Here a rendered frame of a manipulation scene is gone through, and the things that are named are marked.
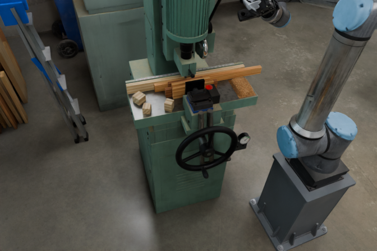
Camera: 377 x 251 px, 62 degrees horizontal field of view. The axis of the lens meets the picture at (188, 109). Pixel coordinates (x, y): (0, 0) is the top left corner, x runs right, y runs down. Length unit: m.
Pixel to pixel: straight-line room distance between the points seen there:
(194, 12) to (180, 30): 0.10
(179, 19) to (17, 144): 1.83
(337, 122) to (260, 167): 1.00
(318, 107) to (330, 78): 0.14
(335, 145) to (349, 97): 1.75
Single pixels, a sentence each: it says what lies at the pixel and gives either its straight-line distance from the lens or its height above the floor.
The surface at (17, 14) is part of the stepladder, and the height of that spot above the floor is 1.07.
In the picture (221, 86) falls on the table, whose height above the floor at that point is 0.90.
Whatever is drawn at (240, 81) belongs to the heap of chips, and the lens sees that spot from 1.55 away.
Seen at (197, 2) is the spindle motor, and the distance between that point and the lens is 1.22.
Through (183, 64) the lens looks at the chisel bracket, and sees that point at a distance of 1.40.
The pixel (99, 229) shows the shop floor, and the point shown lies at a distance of 2.15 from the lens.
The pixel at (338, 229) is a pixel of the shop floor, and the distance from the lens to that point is 2.33.
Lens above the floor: 1.91
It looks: 45 degrees down
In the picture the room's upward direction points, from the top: 3 degrees clockwise
